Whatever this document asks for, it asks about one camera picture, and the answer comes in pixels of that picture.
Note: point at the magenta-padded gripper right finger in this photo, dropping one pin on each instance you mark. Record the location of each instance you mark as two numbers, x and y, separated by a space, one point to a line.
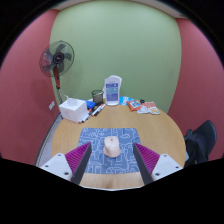
147 156

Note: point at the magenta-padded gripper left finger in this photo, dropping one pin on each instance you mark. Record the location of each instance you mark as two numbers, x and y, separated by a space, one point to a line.
77 156

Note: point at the pale pink computer mouse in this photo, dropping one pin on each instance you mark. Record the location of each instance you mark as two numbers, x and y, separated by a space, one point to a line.
111 147

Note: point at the blue patterned mouse pad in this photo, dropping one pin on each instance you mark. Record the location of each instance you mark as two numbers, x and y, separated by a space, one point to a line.
96 163

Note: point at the black whiteboard marker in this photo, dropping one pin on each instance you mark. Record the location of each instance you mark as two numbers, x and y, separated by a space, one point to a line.
85 117
100 110

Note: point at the white tissue box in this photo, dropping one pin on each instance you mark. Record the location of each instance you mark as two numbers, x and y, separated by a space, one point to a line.
72 110

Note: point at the large orange white snack packet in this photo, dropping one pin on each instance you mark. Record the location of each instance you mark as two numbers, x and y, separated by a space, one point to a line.
152 108

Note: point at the red whiteboard marker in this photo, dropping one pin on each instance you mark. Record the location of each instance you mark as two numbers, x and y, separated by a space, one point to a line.
96 110

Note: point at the orange-red snack packet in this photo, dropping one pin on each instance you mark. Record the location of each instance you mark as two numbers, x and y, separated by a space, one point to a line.
134 105

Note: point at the blue whiteboard eraser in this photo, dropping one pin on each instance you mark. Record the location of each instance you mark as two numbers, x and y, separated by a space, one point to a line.
90 105

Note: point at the small black round object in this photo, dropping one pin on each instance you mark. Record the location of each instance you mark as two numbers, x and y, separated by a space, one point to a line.
142 100

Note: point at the blue snack packet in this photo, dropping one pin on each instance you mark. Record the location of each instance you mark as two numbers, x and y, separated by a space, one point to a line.
123 100

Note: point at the dark mesh pen cup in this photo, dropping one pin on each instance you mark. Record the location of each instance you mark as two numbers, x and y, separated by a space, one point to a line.
97 97

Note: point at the black office chair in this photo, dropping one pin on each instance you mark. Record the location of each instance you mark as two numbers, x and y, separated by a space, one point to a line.
209 133

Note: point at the black standing fan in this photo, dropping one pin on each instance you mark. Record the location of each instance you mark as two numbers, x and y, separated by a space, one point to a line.
57 58

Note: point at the white wall outlet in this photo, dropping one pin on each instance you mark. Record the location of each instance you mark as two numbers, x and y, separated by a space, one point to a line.
51 105

